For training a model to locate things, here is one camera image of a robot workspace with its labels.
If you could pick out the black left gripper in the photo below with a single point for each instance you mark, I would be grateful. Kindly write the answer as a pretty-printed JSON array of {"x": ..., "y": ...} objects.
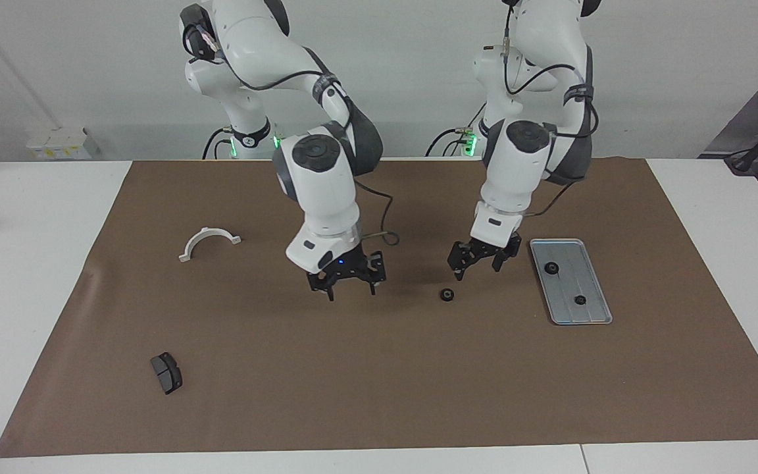
[{"x": 484, "y": 251}]

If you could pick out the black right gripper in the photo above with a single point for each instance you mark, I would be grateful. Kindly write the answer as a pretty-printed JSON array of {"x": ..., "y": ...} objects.
[{"x": 349, "y": 266}]

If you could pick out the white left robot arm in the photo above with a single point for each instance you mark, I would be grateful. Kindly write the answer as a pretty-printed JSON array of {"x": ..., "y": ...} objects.
[{"x": 517, "y": 171}]

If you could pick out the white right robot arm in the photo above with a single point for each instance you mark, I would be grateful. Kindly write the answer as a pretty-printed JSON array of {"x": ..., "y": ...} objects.
[{"x": 323, "y": 191}]

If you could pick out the silver metal tray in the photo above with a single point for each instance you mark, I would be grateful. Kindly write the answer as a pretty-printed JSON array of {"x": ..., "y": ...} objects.
[{"x": 583, "y": 276}]

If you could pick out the brown table mat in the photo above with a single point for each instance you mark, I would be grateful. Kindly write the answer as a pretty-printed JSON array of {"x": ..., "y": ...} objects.
[{"x": 379, "y": 395}]

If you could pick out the dark grey brake pad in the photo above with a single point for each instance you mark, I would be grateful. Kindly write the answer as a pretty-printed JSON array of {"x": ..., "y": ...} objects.
[{"x": 167, "y": 374}]

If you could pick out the white wall socket boxes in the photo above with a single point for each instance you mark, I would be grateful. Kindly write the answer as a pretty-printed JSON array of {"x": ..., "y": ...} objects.
[{"x": 56, "y": 141}]

